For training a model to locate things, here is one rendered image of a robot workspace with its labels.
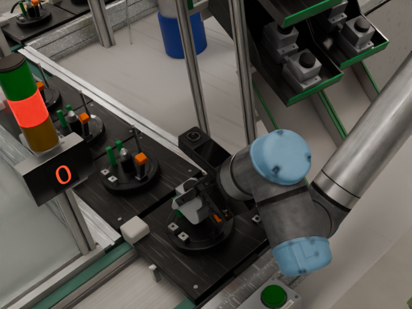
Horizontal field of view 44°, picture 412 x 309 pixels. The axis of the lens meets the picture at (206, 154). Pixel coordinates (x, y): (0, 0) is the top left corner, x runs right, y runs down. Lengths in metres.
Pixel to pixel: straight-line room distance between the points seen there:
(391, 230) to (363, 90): 0.32
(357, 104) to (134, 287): 0.63
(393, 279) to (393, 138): 0.40
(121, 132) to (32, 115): 0.56
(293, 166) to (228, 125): 0.83
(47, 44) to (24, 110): 1.23
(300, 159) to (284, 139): 0.03
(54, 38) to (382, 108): 1.49
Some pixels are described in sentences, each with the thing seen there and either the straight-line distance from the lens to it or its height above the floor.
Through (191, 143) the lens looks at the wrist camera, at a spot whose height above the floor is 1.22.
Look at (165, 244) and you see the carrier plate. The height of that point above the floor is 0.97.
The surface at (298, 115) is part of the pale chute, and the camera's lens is 1.12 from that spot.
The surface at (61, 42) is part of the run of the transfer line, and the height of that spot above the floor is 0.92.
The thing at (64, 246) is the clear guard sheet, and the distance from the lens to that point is 1.07.
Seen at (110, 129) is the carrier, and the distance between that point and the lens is 1.39.
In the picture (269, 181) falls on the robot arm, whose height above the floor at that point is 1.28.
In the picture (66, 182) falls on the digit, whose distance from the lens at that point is 0.92.
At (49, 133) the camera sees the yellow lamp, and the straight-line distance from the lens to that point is 0.87.
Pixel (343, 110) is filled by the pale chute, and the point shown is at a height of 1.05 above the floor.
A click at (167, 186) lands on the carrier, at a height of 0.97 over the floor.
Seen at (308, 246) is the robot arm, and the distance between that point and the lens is 0.69.
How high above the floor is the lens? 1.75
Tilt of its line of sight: 39 degrees down
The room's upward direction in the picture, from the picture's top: 11 degrees counter-clockwise
